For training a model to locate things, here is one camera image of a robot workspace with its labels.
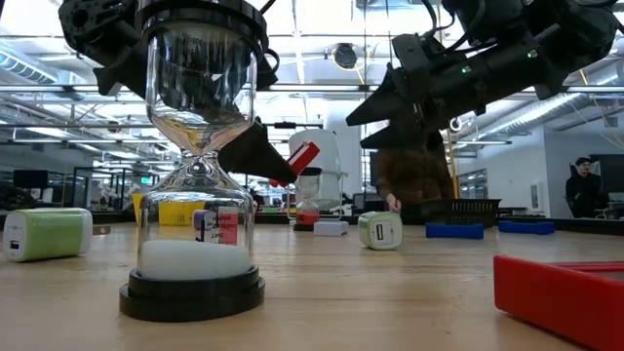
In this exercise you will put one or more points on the large hourglass white sand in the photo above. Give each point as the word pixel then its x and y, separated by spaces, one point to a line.
pixel 192 302

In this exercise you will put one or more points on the purple white usb charger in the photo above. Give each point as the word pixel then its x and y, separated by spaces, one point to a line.
pixel 202 219

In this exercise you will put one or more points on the small hourglass red sand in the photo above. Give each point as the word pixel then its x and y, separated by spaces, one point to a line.
pixel 307 218

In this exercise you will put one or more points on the white eraser block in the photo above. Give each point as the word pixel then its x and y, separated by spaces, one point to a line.
pixel 331 229

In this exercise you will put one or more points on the black computer monitor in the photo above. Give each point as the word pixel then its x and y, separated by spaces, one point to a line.
pixel 30 179

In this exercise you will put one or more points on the person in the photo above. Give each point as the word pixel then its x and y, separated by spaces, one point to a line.
pixel 414 180
pixel 585 187

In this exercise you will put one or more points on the yellow plastic basket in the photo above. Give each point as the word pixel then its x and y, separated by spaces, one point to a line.
pixel 175 214

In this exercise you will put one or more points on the silver ventilation duct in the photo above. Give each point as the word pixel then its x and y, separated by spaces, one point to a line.
pixel 536 113

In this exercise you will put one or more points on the red round object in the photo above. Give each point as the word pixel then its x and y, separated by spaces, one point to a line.
pixel 278 183

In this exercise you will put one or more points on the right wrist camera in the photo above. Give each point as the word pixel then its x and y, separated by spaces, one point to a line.
pixel 487 19

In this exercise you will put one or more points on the black plastic basket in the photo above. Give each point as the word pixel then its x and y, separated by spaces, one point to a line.
pixel 468 212

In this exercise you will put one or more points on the green white usb charger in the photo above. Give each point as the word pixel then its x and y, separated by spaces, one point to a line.
pixel 49 234
pixel 380 231

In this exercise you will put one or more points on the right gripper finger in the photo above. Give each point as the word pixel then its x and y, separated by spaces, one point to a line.
pixel 385 105
pixel 400 139

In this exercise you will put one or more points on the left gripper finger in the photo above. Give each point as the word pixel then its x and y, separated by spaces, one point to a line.
pixel 258 156

